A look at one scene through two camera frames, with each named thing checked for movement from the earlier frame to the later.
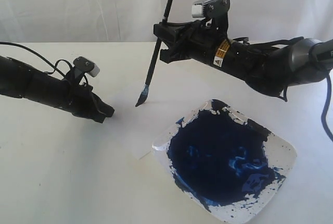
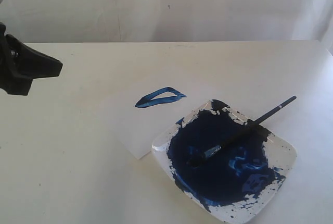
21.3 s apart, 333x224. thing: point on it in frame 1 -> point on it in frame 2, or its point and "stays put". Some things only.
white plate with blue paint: (233, 166) stays put
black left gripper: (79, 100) -> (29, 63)
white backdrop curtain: (124, 8) stays put
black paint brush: (145, 90) -> (209, 151)
